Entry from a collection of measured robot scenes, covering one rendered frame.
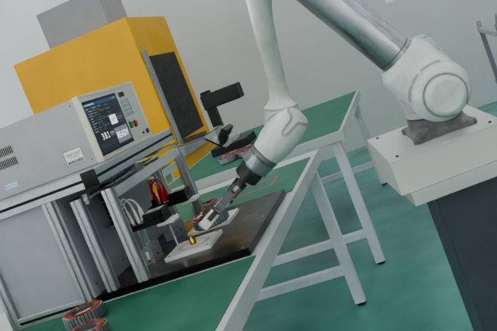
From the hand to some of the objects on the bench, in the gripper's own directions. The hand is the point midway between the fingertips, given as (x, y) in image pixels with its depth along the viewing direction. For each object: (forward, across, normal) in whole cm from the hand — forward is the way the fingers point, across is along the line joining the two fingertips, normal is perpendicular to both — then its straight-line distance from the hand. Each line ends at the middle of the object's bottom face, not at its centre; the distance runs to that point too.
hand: (211, 217), depth 208 cm
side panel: (+47, -20, +15) cm, 53 cm away
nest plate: (+11, 0, -2) cm, 11 cm away
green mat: (+32, -52, +7) cm, 62 cm away
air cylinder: (+23, +24, +5) cm, 34 cm away
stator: (+31, -34, +7) cm, 47 cm away
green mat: (+32, +77, +7) cm, 83 cm away
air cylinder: (+23, 0, +5) cm, 24 cm away
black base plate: (+13, +12, -3) cm, 18 cm away
